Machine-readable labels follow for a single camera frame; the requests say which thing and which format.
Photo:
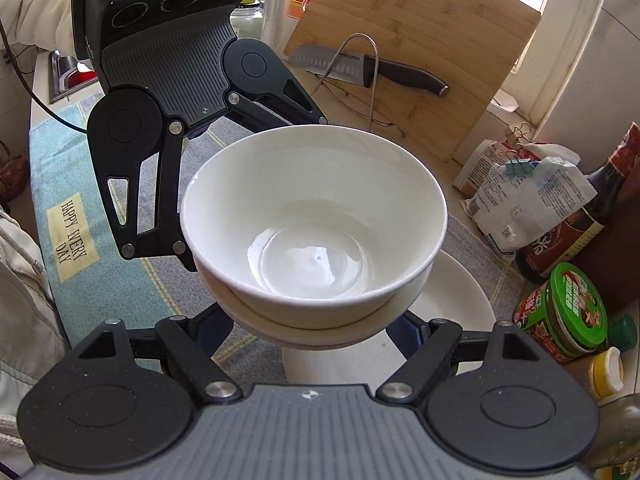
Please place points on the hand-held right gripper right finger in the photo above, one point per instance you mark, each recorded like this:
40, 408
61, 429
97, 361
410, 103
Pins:
410, 332

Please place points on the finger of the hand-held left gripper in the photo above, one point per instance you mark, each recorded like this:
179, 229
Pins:
170, 185
270, 110

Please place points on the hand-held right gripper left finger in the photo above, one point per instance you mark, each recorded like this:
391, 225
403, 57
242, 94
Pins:
210, 332

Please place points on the white fruit-print plate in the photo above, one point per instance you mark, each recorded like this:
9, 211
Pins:
450, 310

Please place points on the glass jar with yellow-green lid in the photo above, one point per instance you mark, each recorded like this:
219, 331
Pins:
247, 22

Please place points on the red and white basin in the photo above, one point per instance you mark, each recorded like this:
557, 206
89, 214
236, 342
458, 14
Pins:
80, 78

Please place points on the stack of clear plastic cups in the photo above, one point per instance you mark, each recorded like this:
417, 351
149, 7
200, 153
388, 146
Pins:
277, 5

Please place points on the grey and teal dish mat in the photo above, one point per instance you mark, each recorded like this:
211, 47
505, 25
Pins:
65, 170

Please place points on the steel kitchen sink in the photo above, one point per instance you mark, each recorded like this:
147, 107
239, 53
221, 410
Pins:
57, 85

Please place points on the green-lidded sauce jar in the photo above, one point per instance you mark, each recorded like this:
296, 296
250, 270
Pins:
560, 310

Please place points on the brown rounded object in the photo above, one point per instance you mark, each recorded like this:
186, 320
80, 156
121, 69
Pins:
10, 170

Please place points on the bamboo cutting board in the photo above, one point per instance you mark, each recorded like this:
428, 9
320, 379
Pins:
425, 35

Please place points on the white printed food bag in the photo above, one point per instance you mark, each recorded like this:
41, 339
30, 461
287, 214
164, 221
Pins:
530, 200

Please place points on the red and white food bag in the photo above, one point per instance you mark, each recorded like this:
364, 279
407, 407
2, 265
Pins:
480, 165

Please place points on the person's beige jacket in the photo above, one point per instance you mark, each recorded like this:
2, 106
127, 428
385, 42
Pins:
25, 335

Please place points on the dark soy sauce bottle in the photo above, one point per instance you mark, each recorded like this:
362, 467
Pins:
575, 240

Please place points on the teal bag clip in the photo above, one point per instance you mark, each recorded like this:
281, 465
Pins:
517, 169

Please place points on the yellow-lidded jar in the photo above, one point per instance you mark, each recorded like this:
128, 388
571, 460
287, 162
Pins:
605, 372

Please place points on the small green-capped bottle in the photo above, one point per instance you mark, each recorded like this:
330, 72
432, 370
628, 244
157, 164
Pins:
622, 332

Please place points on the clear glass oil bottle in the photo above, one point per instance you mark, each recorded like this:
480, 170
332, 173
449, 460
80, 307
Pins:
620, 430

